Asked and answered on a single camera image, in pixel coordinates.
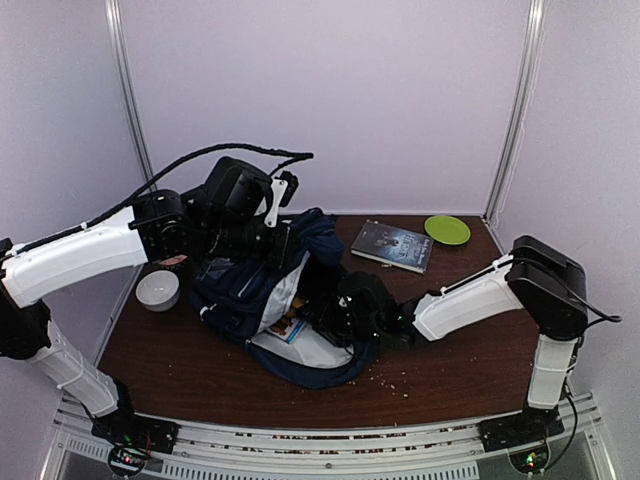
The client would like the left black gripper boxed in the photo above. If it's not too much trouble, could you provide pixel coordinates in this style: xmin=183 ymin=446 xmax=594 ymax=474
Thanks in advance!
xmin=199 ymin=218 xmax=302 ymax=269

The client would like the navy blue backpack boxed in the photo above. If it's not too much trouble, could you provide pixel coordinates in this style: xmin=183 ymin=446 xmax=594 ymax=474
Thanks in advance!
xmin=189 ymin=207 xmax=378 ymax=390

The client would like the dog cover book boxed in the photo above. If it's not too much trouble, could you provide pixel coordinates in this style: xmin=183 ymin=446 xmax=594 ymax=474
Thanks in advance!
xmin=266 ymin=295 xmax=307 ymax=344

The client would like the black leather case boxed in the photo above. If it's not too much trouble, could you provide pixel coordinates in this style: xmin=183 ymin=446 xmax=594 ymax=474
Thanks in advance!
xmin=298 ymin=294 xmax=353 ymax=348

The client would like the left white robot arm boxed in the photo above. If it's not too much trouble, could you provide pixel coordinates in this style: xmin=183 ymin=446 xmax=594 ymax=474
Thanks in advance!
xmin=1 ymin=157 xmax=298 ymax=444

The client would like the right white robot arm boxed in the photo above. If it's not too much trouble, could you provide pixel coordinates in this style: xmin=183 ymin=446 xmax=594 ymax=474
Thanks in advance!
xmin=326 ymin=235 xmax=622 ymax=442

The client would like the blue hardcover book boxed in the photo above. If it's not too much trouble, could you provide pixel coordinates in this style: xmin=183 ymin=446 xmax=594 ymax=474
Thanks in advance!
xmin=350 ymin=220 xmax=434 ymax=274

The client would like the red patterned bowl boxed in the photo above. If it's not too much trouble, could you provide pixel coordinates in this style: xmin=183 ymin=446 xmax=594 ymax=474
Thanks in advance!
xmin=156 ymin=255 xmax=188 ymax=271

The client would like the white ceramic bowl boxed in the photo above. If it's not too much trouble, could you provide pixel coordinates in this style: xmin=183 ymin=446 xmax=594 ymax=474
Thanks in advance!
xmin=135 ymin=270 xmax=180 ymax=312

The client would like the green plate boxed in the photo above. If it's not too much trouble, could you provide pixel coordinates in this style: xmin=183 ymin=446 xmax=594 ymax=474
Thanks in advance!
xmin=424 ymin=215 xmax=471 ymax=246

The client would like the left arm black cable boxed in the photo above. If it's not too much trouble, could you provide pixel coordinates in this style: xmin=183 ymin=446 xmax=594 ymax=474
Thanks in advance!
xmin=0 ymin=142 xmax=316 ymax=261

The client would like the front aluminium rail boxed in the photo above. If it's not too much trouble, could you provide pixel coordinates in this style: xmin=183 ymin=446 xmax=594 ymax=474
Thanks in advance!
xmin=49 ymin=392 xmax=609 ymax=480

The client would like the left metal frame post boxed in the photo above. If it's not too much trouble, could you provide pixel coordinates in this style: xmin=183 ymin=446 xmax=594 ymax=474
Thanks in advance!
xmin=104 ymin=0 xmax=158 ymax=196

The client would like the metal frame post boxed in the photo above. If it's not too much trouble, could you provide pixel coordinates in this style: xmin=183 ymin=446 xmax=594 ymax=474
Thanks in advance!
xmin=484 ymin=0 xmax=546 ymax=229
xmin=104 ymin=0 xmax=158 ymax=196

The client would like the right metal frame post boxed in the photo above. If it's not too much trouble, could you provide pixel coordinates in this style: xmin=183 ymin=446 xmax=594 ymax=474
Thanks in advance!
xmin=484 ymin=0 xmax=546 ymax=229

